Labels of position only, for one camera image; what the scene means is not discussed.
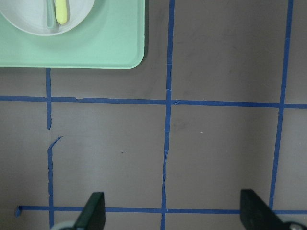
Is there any white round plate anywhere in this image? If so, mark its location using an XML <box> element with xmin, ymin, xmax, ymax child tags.
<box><xmin>0</xmin><ymin>0</ymin><xmax>95</xmax><ymax>36</ymax></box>

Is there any pale green plastic spoon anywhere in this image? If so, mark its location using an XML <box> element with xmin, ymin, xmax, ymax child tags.
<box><xmin>46</xmin><ymin>0</ymin><xmax>56</xmax><ymax>29</ymax></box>

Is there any mint green tray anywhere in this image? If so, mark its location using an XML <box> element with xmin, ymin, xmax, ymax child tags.
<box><xmin>0</xmin><ymin>0</ymin><xmax>145</xmax><ymax>69</ymax></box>

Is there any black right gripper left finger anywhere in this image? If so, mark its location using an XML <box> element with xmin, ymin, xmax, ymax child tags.
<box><xmin>72</xmin><ymin>192</ymin><xmax>106</xmax><ymax>230</ymax></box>

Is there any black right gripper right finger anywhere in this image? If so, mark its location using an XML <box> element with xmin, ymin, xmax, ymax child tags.
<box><xmin>240</xmin><ymin>189</ymin><xmax>292</xmax><ymax>230</ymax></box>

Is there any yellow plastic fork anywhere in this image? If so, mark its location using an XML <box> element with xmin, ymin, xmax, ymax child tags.
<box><xmin>55</xmin><ymin>0</ymin><xmax>68</xmax><ymax>24</ymax></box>

